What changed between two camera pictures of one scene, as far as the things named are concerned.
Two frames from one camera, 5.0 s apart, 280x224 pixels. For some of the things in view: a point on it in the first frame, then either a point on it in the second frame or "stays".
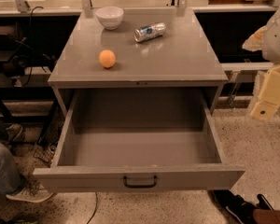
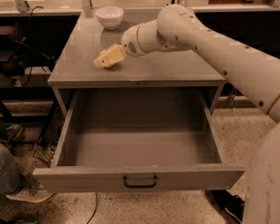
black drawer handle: (140, 186) stays
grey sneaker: (32, 192) stays
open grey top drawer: (107, 133) stays
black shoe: (239, 207) stays
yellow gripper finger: (273, 94) to (113, 56)
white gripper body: (277, 37) to (130, 43)
